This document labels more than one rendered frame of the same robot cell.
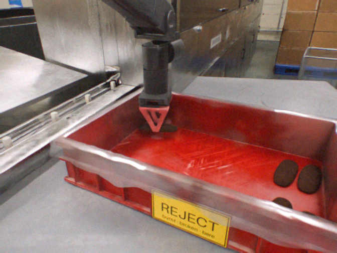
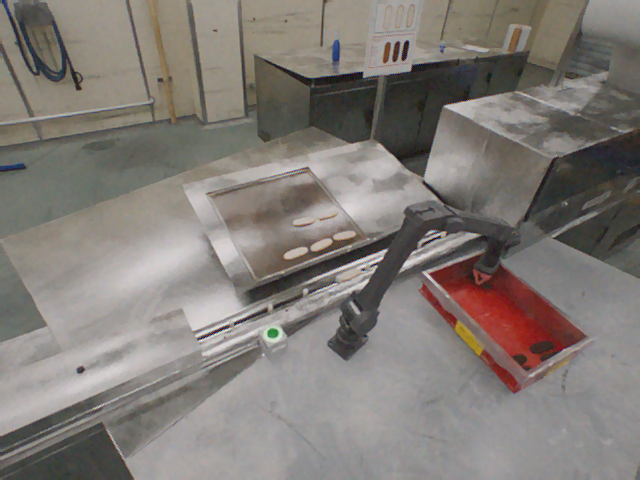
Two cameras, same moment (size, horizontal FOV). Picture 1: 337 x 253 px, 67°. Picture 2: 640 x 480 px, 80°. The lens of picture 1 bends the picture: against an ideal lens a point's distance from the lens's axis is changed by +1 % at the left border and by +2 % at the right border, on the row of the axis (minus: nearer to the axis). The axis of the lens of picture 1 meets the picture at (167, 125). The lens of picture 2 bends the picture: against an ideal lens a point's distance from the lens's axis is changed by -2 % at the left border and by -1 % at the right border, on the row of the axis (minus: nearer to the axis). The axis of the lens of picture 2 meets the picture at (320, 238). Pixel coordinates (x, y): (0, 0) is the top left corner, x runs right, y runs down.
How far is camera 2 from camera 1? 0.99 m
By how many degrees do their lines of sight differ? 30
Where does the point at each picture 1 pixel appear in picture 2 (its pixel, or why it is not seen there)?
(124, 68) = not seen: hidden behind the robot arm
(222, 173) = (502, 328)
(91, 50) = (459, 195)
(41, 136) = (412, 258)
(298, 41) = not seen: outside the picture
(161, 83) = (492, 262)
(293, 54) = not seen: outside the picture
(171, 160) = (477, 306)
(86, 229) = (423, 318)
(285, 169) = (540, 345)
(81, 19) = (462, 173)
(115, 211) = (437, 317)
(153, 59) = (492, 250)
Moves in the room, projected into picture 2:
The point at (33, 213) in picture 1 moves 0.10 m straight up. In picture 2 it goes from (402, 299) to (408, 281)
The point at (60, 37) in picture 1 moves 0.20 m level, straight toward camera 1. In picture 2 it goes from (441, 175) to (441, 198)
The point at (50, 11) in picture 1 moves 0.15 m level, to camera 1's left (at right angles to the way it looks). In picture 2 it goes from (443, 157) to (413, 147)
